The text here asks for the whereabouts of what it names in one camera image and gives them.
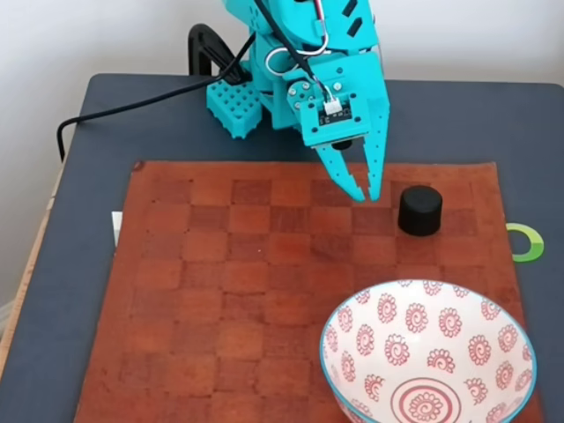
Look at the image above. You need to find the black cylinder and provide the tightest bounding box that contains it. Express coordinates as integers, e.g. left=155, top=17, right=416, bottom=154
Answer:
left=397, top=184, right=444, bottom=238

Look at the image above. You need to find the black table clamp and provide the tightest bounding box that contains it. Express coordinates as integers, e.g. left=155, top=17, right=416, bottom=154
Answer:
left=188, top=23, right=255, bottom=85

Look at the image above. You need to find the brown leather chessboard mat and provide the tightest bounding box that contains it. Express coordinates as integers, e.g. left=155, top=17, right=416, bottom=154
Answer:
left=72, top=160, right=543, bottom=423

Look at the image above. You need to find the white bowl with red flowers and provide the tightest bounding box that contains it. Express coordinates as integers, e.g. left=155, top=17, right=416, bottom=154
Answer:
left=319, top=278, right=538, bottom=423

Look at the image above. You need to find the white paper sheet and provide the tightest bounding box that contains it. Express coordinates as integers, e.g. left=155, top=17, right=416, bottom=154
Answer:
left=110, top=211, right=125, bottom=248

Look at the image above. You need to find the wooden furniture edge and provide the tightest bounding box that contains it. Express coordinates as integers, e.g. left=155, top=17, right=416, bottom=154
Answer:
left=0, top=160, right=66, bottom=358

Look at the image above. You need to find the black camera cable white plug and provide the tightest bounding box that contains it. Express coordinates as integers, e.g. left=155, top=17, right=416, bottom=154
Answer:
left=255, top=0, right=341, bottom=114

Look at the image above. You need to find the teal camera mount with board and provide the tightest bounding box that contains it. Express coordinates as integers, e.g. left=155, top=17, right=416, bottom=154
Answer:
left=286, top=93, right=370, bottom=151

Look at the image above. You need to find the green ring sticker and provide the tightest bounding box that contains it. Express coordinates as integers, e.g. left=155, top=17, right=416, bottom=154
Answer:
left=505, top=223, right=545, bottom=264

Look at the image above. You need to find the black power cable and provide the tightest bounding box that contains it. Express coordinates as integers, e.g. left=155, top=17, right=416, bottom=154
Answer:
left=56, top=33, right=257, bottom=162

